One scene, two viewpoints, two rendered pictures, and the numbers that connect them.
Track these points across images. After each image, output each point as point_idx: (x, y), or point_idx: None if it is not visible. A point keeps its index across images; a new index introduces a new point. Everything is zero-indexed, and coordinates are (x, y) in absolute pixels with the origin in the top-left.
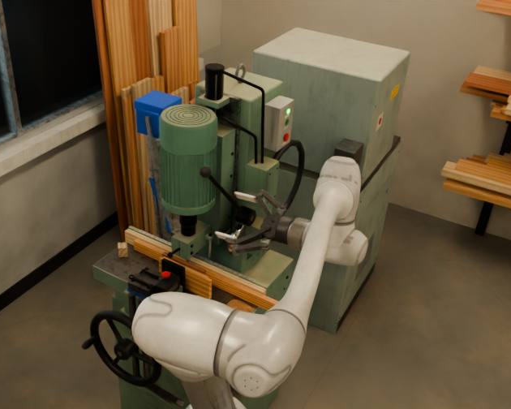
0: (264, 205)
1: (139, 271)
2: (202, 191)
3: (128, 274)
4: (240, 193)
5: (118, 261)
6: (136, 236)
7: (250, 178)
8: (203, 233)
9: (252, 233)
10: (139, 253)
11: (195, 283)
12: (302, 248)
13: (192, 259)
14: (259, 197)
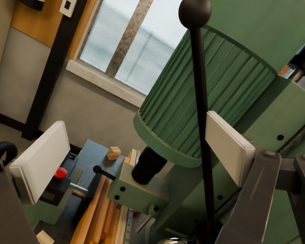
0: (260, 204)
1: (93, 171)
2: (181, 116)
3: (84, 163)
4: (219, 118)
5: (99, 154)
6: (130, 157)
7: (274, 198)
8: (152, 198)
9: (31, 227)
10: (117, 168)
11: (78, 228)
12: None
13: (123, 211)
14: (267, 162)
